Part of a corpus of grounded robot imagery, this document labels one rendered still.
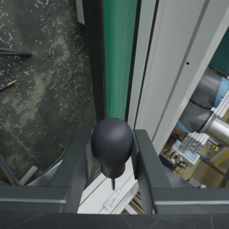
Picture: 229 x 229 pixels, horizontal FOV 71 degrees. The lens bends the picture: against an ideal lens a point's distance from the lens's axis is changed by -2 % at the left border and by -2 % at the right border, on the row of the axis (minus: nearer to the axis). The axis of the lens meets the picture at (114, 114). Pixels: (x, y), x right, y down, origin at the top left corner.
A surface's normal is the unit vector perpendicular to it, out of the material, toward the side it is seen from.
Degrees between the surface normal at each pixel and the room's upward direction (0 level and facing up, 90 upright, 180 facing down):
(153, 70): 90
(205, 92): 88
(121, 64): 0
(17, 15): 0
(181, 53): 90
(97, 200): 90
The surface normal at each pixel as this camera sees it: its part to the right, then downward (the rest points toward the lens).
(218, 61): -0.68, 0.53
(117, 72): 0.72, 0.55
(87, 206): 0.00, -0.60
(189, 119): -0.58, 0.31
